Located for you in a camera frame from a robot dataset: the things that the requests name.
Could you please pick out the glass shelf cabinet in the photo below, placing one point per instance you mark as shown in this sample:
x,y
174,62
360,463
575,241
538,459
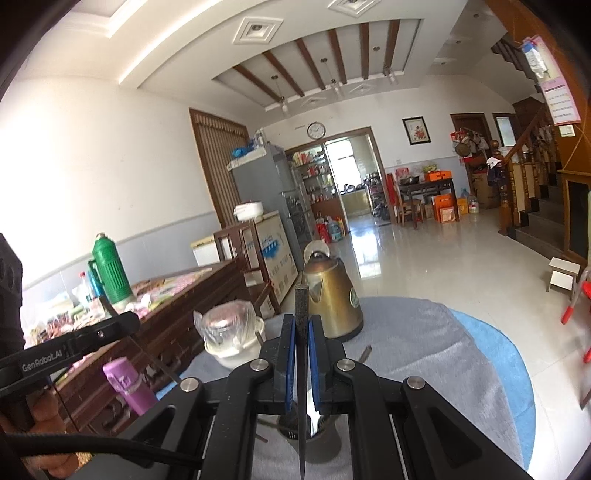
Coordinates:
x,y
314,180

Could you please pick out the white wall switch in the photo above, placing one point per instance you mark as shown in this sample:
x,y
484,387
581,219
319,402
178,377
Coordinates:
x,y
568,131

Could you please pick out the purple thermos bottle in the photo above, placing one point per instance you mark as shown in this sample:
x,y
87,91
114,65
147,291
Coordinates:
x,y
131,390

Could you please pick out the green thermos flask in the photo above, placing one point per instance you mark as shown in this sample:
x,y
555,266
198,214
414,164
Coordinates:
x,y
111,272

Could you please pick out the carved wooden bench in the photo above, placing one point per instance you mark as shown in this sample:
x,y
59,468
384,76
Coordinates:
x,y
184,314

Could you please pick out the white rice cooker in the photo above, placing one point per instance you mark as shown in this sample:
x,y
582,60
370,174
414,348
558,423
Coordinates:
x,y
249,211

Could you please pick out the red child chair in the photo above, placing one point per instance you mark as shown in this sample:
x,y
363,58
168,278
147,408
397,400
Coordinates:
x,y
584,295

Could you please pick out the person's left hand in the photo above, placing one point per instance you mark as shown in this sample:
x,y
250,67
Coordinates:
x,y
44,413

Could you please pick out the brown slatted door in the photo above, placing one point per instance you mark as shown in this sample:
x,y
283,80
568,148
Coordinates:
x,y
217,166

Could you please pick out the dark wooden side table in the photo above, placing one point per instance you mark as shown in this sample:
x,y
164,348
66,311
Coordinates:
x,y
427,187

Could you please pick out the brown wooden chair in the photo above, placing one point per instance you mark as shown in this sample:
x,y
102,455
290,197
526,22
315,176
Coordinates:
x,y
226,237

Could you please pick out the round wall clock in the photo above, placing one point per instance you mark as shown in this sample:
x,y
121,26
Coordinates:
x,y
316,130

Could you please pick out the grey metal utensil holder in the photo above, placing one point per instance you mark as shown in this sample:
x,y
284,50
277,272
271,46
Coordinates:
x,y
323,452

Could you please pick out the dark wooden door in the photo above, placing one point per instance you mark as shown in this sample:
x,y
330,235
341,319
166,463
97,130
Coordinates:
x,y
471,124

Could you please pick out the flat orange box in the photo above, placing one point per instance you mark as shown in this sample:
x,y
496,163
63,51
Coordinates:
x,y
438,176

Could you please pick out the blue water jug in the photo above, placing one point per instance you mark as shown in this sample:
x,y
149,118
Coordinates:
x,y
337,230

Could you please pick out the plain white chest freezer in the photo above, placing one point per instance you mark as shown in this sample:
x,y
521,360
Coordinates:
x,y
205,251

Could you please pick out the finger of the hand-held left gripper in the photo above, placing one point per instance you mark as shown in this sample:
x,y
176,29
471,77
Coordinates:
x,y
113,327

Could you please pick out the teal bottle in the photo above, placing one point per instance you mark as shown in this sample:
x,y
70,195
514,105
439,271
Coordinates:
x,y
94,281

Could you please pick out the upright orange carton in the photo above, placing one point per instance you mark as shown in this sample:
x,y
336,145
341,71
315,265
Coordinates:
x,y
445,210

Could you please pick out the grey refrigerator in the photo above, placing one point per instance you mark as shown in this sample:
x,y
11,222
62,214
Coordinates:
x,y
268,184

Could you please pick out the clear water jug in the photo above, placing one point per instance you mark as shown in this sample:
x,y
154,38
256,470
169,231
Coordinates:
x,y
471,203

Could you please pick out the bronze electric kettle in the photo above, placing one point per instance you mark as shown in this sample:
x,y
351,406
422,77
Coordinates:
x,y
332,300

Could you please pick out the framed wall picture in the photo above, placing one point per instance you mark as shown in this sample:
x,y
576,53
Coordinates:
x,y
416,131

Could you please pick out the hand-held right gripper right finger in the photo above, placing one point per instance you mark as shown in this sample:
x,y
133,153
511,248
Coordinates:
x,y
314,364

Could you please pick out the wooden stair railing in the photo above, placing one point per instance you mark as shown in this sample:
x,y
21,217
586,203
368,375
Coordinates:
x,y
508,194

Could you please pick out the white printed chest freezer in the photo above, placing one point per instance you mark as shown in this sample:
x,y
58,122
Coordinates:
x,y
277,258

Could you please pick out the blue table cloth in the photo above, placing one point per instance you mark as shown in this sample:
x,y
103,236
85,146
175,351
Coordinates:
x,y
503,350

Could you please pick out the wall calendar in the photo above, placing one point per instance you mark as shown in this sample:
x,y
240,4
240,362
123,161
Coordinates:
x,y
561,99

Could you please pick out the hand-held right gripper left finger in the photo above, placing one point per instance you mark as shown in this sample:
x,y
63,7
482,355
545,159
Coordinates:
x,y
289,364

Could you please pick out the glass pendant lamp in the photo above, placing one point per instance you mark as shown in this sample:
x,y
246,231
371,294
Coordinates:
x,y
285,108
391,76
337,87

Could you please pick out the brown wooden chopstick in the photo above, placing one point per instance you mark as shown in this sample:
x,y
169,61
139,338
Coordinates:
x,y
152,353
365,354

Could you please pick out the white step stool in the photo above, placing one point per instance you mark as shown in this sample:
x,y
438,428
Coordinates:
x,y
561,277

